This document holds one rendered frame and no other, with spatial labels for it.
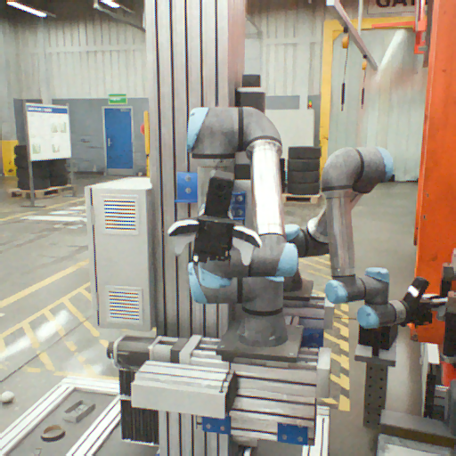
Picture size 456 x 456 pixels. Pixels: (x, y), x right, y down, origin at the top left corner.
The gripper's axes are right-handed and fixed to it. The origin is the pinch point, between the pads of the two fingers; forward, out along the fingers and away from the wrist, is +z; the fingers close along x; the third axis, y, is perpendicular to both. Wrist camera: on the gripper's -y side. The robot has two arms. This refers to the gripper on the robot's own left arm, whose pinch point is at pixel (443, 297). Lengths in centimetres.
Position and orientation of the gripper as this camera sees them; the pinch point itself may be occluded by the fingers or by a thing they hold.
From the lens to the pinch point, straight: 191.5
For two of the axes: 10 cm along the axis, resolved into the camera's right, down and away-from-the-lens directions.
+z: 9.1, -0.9, 4.0
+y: 0.0, 9.8, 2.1
